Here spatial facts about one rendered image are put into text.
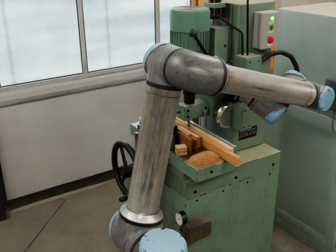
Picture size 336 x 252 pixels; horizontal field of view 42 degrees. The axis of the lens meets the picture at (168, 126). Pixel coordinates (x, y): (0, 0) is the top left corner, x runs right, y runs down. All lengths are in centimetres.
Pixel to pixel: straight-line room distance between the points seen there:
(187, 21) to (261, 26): 34
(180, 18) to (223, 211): 93
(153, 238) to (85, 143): 201
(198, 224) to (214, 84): 89
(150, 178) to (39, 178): 198
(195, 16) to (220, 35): 18
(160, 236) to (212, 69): 55
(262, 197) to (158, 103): 112
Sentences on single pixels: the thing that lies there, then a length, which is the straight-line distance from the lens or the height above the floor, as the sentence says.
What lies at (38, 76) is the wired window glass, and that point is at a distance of 314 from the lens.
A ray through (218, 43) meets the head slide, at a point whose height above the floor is 135.
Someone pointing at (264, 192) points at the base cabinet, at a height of 59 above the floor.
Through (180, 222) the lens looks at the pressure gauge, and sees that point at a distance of 195.
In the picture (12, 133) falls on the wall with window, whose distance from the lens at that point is 313.
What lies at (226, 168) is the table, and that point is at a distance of 192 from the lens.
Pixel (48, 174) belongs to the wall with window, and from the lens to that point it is 333.
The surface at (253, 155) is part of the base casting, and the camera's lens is 219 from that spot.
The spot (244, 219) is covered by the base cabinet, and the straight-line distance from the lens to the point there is 230.
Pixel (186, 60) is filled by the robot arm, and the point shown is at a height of 146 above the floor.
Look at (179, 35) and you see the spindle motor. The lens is 190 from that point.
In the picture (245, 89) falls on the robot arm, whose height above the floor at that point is 136.
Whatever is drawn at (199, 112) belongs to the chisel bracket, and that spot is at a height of 103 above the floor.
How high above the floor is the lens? 177
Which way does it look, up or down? 23 degrees down
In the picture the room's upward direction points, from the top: 1 degrees counter-clockwise
